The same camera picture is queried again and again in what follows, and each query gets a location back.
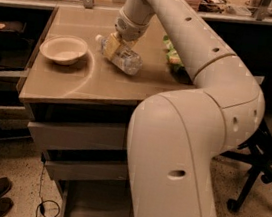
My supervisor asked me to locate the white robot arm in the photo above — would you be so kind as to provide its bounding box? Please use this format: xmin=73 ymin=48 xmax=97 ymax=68
xmin=115 ymin=0 xmax=265 ymax=217

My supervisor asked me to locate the green snack bag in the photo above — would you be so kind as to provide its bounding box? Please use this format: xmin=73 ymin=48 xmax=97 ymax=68
xmin=163 ymin=35 xmax=184 ymax=72

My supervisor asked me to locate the open bottom drawer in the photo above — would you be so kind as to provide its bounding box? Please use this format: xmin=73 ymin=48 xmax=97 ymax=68
xmin=60 ymin=180 xmax=134 ymax=217

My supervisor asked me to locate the middle grey drawer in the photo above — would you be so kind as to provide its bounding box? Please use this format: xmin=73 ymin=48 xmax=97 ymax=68
xmin=42 ymin=150 xmax=128 ymax=181

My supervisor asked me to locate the white paper bowl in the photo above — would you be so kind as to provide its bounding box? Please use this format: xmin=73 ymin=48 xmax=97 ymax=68
xmin=39 ymin=35 xmax=88 ymax=66

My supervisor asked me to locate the grey drawer cabinet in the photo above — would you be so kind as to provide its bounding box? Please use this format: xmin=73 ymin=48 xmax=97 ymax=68
xmin=0 ymin=0 xmax=207 ymax=217

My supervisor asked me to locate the grey drawer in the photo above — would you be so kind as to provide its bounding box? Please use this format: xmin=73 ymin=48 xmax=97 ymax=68
xmin=42 ymin=150 xmax=128 ymax=181
xmin=28 ymin=121 xmax=127 ymax=151

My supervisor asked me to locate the top grey drawer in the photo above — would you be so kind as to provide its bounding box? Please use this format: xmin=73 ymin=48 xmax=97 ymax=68
xmin=28 ymin=121 xmax=127 ymax=151

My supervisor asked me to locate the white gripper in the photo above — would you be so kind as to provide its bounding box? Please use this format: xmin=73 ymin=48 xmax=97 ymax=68
xmin=102 ymin=8 xmax=149 ymax=59

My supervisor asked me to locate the clear plastic water bottle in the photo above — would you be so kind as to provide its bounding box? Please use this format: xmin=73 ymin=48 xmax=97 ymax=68
xmin=95 ymin=35 xmax=143 ymax=76

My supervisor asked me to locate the black floor cable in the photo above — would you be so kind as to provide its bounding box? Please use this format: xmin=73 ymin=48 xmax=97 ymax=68
xmin=33 ymin=161 xmax=68 ymax=217

